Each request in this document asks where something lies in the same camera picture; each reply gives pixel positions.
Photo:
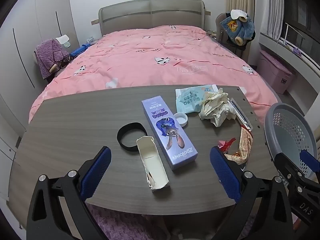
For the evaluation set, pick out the blue flat package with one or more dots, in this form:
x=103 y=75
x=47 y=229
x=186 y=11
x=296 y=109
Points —
x=80 y=50

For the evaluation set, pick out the torn white open carton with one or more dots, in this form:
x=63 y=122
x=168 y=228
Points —
x=152 y=160

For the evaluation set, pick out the beige curtain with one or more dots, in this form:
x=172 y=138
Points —
x=241 y=2

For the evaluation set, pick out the white folded towel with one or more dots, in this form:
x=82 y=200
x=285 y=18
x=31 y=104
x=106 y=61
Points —
x=238 y=13

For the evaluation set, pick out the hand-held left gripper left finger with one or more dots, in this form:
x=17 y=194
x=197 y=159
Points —
x=96 y=172

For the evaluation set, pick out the cream paper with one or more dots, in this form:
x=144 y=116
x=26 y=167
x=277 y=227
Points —
x=217 y=110

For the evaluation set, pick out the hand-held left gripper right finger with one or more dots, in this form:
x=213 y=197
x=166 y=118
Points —
x=225 y=175

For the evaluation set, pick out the pink plastic storage box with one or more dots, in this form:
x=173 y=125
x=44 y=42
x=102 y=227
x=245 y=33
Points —
x=272 y=70

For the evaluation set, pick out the light blue wipes packet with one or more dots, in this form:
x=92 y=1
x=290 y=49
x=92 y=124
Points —
x=187 y=100

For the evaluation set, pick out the purple fluffy robe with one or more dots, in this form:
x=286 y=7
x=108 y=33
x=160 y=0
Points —
x=47 y=55

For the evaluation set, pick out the white bottle cap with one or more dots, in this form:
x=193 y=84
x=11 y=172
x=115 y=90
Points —
x=180 y=119

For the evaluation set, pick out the small purple item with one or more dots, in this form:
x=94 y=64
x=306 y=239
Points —
x=297 y=50

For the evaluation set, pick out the grey perforated plastic basket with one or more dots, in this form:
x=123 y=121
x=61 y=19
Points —
x=282 y=130

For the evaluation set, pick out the brown chair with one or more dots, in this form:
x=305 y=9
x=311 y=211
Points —
x=221 y=35

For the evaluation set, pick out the white sheer curtain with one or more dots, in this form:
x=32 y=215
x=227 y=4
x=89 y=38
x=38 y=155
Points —
x=271 y=10

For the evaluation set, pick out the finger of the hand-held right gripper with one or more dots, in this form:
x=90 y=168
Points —
x=287 y=165
x=309 y=160

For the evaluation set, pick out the clear plastic strip package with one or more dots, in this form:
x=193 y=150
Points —
x=241 y=113

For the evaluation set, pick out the blue fleece jacket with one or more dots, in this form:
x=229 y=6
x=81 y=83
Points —
x=237 y=28

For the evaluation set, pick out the black elastic band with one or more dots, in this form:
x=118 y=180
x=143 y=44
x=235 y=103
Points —
x=119 y=135

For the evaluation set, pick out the white window ledge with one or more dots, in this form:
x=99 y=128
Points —
x=287 y=52

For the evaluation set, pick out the purple fluffy rug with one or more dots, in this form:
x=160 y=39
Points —
x=125 y=225

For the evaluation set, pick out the grey upholstered bed headboard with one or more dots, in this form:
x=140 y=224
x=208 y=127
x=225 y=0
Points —
x=150 y=7

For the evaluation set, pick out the small white cloth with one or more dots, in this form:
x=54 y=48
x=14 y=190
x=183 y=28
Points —
x=62 y=39

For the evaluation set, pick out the white wardrobe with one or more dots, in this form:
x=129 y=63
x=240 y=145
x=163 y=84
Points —
x=30 y=30

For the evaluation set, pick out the beige printed snack wrapper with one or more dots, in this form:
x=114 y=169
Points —
x=246 y=140

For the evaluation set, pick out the long lavender cardboard box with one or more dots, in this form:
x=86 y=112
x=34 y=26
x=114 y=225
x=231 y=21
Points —
x=165 y=130

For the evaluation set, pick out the white thin rack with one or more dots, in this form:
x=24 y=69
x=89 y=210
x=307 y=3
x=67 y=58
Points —
x=286 y=33

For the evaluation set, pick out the small red wrapper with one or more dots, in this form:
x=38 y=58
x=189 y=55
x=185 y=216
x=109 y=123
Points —
x=225 y=143

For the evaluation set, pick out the bed with pink cover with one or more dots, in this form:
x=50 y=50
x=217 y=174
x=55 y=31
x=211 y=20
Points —
x=150 y=62

